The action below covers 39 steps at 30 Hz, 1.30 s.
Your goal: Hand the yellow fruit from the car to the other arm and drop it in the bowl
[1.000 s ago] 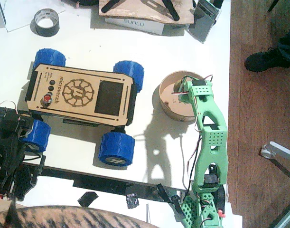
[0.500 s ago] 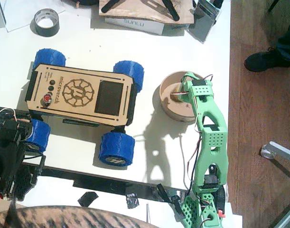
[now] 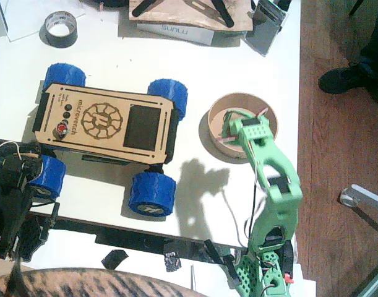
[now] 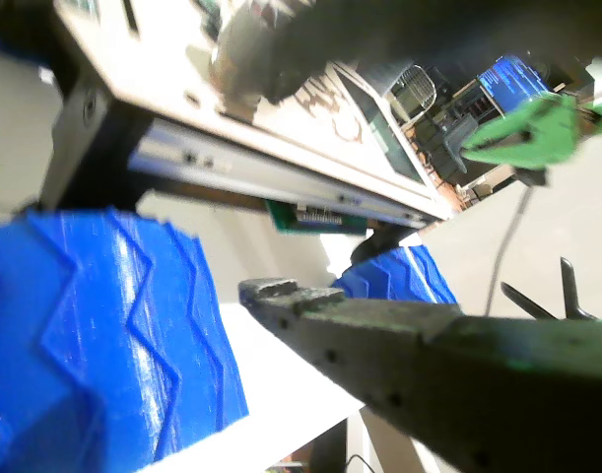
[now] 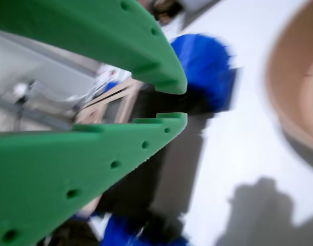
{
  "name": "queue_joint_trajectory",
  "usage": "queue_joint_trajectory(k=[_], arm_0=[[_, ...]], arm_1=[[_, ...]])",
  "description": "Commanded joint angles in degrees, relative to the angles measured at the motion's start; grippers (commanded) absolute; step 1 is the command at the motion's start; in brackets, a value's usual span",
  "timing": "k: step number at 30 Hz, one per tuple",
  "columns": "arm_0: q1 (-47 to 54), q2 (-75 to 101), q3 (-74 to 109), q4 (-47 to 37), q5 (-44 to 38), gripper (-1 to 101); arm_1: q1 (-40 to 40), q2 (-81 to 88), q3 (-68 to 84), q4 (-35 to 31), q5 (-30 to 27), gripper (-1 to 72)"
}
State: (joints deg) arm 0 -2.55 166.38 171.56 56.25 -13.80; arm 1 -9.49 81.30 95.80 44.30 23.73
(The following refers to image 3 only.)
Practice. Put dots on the dark trouser leg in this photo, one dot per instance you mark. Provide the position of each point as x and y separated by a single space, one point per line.
374 52

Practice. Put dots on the white SUNLU box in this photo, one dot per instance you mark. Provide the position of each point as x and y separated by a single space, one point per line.
188 34

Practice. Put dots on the brown wooden board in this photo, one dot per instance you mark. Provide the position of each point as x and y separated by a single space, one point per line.
176 14

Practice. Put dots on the blue rover wheel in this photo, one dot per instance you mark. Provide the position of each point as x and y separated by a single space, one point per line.
171 92
151 191
65 74
54 176

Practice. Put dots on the striped brown fabric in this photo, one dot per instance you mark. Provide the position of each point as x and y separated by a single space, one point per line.
83 283

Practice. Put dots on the grey rectangular device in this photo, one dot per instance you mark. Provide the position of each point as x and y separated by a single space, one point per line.
263 34

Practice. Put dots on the black shoe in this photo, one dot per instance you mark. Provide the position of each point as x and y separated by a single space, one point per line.
337 82

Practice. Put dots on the black table rail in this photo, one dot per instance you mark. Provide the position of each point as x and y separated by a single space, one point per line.
130 239

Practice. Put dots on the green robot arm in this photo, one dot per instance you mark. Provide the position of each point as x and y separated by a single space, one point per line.
278 185

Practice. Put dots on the brown paper bowl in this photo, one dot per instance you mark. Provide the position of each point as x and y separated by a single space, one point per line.
222 103

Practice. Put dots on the black furniture leg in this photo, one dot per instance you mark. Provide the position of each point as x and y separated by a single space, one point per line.
356 6

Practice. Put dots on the black table clamp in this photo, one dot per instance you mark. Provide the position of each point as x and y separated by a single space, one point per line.
232 269
213 250

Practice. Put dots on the crumpled black tape piece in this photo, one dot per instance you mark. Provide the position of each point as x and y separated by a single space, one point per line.
171 263

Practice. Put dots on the grey duct tape roll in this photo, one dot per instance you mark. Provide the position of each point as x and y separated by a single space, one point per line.
52 38

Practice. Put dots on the small red plug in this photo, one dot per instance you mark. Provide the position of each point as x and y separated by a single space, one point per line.
289 278

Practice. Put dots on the white paper sheet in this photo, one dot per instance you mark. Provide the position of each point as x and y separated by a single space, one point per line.
24 18

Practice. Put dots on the black round object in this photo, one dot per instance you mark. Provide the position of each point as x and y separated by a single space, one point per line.
111 2

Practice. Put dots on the grey metal furniture leg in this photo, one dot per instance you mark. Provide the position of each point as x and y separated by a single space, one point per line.
368 195

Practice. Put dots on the wooden rover chassis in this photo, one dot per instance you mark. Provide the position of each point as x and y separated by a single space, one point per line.
139 123

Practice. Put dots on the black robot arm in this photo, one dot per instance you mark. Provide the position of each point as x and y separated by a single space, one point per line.
6 210

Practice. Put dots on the black flat strip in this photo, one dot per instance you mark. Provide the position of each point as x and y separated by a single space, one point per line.
222 12
143 7

